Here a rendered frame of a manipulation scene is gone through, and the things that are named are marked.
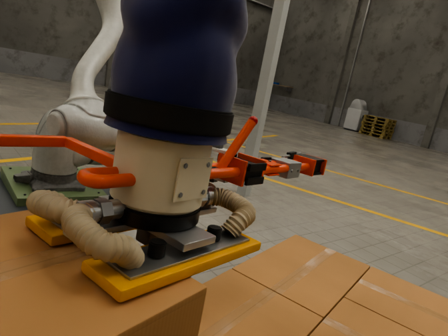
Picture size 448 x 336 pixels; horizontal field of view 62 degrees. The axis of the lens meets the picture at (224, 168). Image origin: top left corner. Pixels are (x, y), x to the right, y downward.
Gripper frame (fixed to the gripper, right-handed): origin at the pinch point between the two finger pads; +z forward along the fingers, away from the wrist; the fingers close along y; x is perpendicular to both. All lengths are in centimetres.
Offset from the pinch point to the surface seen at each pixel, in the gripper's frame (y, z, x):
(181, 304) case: 13.1, 20.3, 33.0
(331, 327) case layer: 53, 24, -44
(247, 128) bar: -9.8, 5.1, -0.9
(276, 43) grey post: -69, -155, -286
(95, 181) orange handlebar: -1.5, 4.4, 37.7
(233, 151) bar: -4.6, 5.0, 3.2
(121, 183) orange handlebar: -1.0, 5.4, 33.7
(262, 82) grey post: -27, -162, -285
